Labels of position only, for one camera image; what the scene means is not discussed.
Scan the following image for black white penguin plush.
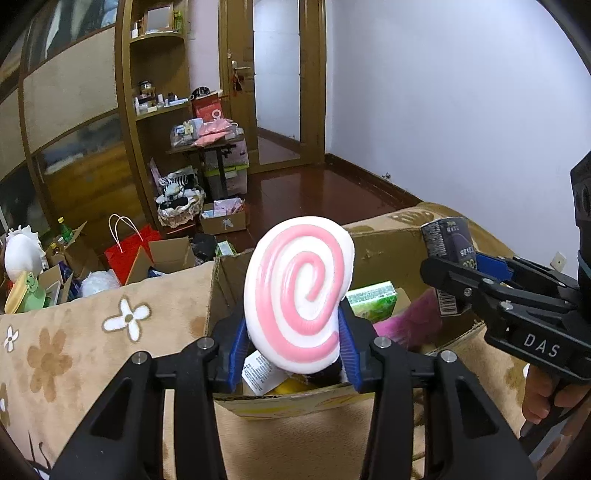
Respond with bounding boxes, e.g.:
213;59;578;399
307;358;348;388

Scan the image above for yellow plush toy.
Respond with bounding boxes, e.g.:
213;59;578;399
270;377;315;395

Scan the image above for red paper bag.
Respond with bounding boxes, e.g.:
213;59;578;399
104;214;162;285

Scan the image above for green tissue pack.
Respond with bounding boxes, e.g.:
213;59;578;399
346;281;398;323

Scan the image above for red gift box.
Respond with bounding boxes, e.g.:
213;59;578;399
191;93;224;123

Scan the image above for pink plush bear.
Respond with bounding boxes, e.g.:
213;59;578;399
374;288;443;349

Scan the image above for small black side table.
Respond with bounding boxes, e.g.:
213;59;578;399
166;135;249;200

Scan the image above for clear plastic storage bin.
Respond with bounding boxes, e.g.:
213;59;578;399
205;165;249;200

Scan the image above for wooden wardrobe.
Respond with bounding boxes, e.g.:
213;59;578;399
1;1;190;250

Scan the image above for white round plush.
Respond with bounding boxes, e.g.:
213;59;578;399
4;225;48;282

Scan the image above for wicker basket with toys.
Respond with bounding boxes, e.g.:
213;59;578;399
155;166;205;228

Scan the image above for beige floral blanket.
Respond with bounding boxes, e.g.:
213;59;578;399
1;203;525;479

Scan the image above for green frog toy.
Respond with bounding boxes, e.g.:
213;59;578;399
17;272;46;313

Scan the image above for pink swirl plush roll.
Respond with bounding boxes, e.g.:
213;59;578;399
243;216;356;375

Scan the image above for person right hand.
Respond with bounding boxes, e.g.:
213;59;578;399
522;365;590;424

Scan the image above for wooden door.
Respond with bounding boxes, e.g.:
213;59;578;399
218;1;327;174

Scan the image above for cardboard storage box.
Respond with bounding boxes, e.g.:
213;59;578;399
202;216;491;422

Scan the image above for green glass bottle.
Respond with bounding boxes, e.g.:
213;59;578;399
58;217;73;245

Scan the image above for small cardboard box with papers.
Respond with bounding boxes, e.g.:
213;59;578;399
199;197;246;236

